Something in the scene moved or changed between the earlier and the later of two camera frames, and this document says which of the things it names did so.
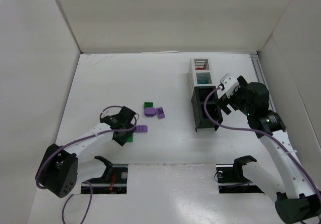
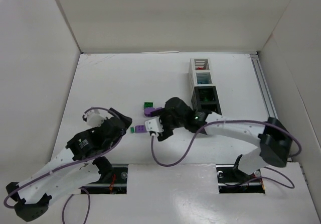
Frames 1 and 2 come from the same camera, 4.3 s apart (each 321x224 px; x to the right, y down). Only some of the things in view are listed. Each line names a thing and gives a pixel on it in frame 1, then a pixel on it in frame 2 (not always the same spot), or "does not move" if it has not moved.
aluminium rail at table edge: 260,72 does not move
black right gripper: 226,101 → 165,125
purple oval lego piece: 150,111 does not move
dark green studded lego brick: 148,105 does not move
